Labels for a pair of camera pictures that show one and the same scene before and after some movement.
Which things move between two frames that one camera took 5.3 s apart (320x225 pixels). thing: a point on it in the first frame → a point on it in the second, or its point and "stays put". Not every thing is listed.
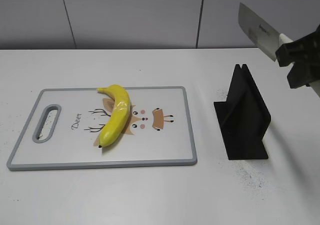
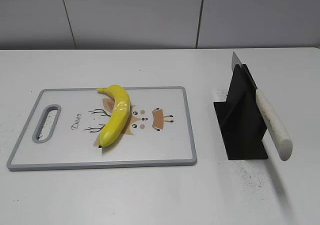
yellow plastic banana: [117, 121] stays put
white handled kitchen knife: [266, 38] → [274, 128]
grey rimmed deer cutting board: [159, 130] stays put
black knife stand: [243, 118] stays put
